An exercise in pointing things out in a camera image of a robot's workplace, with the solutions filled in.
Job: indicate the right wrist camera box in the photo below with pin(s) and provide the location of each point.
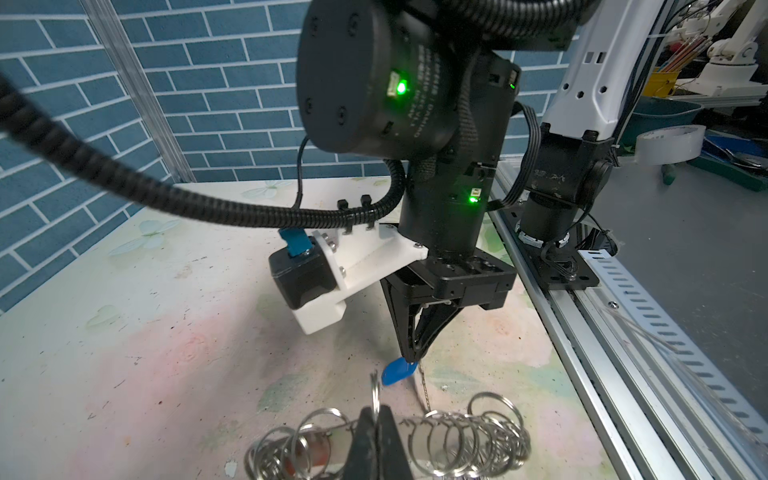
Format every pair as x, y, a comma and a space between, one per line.
316, 272

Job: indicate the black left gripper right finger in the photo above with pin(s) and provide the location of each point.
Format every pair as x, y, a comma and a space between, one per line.
393, 462

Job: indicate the large metal keyring band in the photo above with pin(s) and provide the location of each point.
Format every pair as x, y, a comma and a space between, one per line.
486, 440

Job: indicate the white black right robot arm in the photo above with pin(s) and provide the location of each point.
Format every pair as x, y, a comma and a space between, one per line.
467, 103

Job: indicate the white tape roll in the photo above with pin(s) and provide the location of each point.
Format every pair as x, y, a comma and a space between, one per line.
669, 146

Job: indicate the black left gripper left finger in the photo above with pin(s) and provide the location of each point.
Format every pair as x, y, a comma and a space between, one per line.
362, 459

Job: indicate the aluminium front rail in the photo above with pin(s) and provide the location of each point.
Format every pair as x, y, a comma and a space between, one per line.
661, 409

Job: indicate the red tagged key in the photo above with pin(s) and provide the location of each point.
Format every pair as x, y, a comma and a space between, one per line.
307, 460

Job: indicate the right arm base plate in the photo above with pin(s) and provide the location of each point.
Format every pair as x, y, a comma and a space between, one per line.
558, 258

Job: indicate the aluminium left corner post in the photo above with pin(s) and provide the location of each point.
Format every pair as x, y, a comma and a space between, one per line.
111, 33

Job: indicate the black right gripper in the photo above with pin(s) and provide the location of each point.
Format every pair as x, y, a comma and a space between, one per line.
445, 286

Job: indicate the blue tagged key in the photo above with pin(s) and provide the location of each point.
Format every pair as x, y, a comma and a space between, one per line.
401, 370

